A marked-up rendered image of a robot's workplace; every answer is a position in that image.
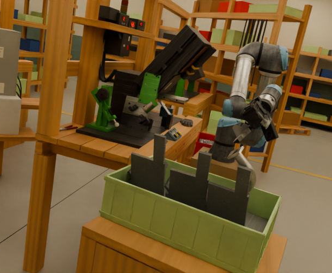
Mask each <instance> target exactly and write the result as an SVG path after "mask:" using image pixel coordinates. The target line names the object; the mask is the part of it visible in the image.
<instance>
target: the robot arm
mask: <svg viewBox="0 0 332 273"><path fill-rule="evenodd" d="M287 62H288V49H287V48H286V47H283V46H280V45H274V44H268V43H262V42H251V43H249V44H247V45H245V46H244V47H243V48H242V49H241V50H240V51H239V52H238V54H237V56H236V60H235V64H236V70H235V74H234V78H233V83H232V87H231V92H230V97H229V99H225V100H224V104H223V109H222V115H223V116H227V117H224V118H220V119H219V122H218V125H217V130H216V135H215V138H214V143H213V145H212V146H211V148H210V150H209V152H208V153H210V154H212V159H213V160H216V161H219V162H223V163H233V162H234V161H235V158H231V159H228V158H227V157H228V156H229V154H230V153H231V151H233V150H235V144H236V143H238V144H242V145H247V146H252V147H258V148H260V147H262V146H263V145H264V143H265V141H267V142H269V141H273V140H275V139H277V138H278V134H277V131H276V129H275V125H274V123H273V121H272V118H273V116H274V113H275V110H276V107H277V104H278V101H279V99H280V98H281V95H282V90H281V88H280V87H279V86H278V85H276V84H275V83H276V80H277V77H278V76H280V75H281V73H282V71H285V70H286V67H287ZM254 66H259V67H258V71H259V72H260V76H259V80H258V84H257V88H256V92H255V97H254V99H252V100H251V102H250V103H245V102H246V96H247V92H248V87H249V81H250V75H251V70H252V67H254ZM241 120H245V123H243V122H241Z"/></svg>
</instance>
